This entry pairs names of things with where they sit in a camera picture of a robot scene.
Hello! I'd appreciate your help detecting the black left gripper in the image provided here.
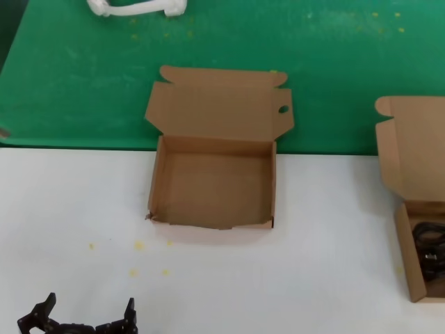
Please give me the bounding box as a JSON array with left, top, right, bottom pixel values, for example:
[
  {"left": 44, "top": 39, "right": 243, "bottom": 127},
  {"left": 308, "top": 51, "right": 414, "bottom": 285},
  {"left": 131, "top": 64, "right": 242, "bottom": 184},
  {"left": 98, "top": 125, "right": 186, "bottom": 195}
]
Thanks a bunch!
[{"left": 17, "top": 292, "right": 138, "bottom": 334}]

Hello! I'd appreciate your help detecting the open cardboard box with hole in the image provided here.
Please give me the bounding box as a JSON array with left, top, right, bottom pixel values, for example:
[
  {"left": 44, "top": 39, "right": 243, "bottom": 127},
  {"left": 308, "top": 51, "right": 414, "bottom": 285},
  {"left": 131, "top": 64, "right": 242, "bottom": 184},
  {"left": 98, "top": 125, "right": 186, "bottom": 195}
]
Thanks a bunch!
[{"left": 144, "top": 65, "right": 296, "bottom": 231}]

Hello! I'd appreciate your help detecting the open cardboard box without hole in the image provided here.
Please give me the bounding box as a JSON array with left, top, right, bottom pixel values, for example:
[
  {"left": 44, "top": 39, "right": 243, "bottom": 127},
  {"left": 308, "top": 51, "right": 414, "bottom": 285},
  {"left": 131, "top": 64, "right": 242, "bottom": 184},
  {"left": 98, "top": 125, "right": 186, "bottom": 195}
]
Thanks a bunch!
[{"left": 374, "top": 95, "right": 445, "bottom": 303}]

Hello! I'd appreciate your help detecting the white curved plastic object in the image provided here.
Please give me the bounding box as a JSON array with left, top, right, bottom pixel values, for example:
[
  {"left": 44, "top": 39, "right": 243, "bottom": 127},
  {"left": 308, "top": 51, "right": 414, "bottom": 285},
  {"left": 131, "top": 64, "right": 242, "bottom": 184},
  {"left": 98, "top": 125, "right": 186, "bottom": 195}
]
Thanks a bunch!
[{"left": 86, "top": 0, "right": 188, "bottom": 17}]

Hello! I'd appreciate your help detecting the black cable bundle with plug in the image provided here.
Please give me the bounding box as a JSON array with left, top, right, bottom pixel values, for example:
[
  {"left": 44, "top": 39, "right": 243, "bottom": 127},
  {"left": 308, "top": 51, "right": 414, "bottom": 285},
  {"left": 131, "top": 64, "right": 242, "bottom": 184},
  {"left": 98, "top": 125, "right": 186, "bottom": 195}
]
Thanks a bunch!
[{"left": 419, "top": 243, "right": 445, "bottom": 283}]

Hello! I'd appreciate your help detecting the green table mat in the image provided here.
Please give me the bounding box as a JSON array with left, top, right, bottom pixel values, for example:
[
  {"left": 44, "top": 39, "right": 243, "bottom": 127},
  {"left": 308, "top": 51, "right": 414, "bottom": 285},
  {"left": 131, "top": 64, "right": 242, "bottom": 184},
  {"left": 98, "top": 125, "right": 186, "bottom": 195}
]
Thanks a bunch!
[{"left": 0, "top": 0, "right": 445, "bottom": 157}]

